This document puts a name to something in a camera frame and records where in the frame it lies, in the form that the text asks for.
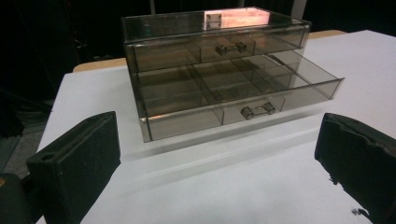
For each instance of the smoky clear closed drawer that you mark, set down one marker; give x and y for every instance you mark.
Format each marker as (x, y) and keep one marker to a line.
(218, 49)

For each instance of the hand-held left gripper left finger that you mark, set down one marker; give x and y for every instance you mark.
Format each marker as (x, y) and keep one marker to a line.
(77, 168)

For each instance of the smoky clear drawer organizer box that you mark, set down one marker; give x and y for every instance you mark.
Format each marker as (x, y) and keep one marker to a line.
(162, 28)

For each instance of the pink box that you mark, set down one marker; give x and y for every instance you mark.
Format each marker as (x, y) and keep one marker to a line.
(239, 18)

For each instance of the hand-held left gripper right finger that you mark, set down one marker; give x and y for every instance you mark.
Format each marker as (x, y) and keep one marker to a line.
(361, 168)

